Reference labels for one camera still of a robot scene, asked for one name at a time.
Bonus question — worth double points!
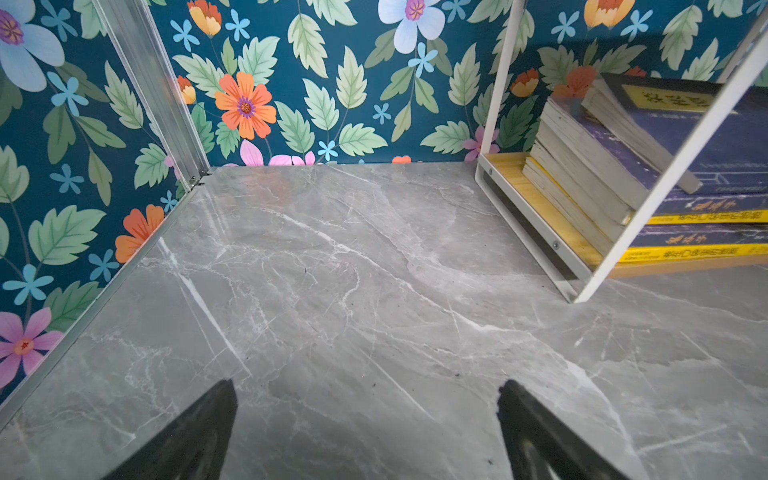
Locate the white metal wooden book shelf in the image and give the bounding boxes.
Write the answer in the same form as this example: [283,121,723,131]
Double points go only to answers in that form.
[475,13,767,303]

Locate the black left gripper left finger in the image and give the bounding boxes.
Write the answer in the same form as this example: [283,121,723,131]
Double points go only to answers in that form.
[106,379,238,480]

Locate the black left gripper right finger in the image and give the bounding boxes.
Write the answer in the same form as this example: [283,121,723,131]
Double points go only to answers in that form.
[497,379,626,479]

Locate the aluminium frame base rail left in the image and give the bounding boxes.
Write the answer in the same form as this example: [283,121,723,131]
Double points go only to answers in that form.
[1,175,207,429]

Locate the aluminium frame corner post left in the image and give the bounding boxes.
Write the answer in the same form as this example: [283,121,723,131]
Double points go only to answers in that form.
[95,0,210,191]

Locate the navy book yellow label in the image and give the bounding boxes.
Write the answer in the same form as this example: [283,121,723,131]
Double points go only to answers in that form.
[582,74,767,194]

